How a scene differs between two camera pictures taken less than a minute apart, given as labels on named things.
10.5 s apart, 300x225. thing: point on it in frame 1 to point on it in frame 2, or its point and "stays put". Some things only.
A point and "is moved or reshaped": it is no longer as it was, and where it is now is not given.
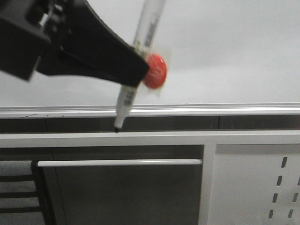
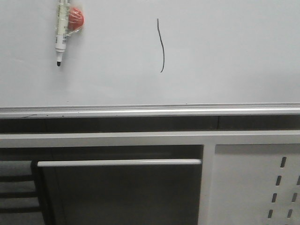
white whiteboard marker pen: (149, 13) is moved or reshaped
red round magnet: (157, 71) is moved or reshaped
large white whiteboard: (225, 58) stays put
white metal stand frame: (209, 140) stays put
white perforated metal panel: (255, 184) stays put
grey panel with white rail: (124, 191) stays put
